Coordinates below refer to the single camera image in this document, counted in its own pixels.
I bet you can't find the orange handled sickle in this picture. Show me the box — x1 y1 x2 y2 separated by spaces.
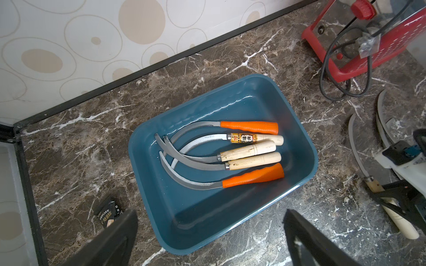
159 151 285 191
376 89 396 146
170 121 284 146

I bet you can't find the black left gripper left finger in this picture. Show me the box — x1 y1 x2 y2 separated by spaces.
63 209 138 266

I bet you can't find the red polka dot toaster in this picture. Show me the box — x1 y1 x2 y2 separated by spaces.
302 1 426 82

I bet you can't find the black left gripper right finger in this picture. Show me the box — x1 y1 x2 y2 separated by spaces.
284 209 359 266

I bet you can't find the black toaster power cable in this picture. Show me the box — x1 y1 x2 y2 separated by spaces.
318 0 415 102

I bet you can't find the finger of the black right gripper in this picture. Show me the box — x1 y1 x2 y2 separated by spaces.
366 179 426 232

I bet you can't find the wooden handled labelled sickle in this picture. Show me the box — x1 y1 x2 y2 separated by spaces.
171 133 284 171

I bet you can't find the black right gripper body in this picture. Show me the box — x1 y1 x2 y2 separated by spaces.
375 129 426 196

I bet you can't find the teal plastic storage box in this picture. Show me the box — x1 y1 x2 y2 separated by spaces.
128 74 318 255

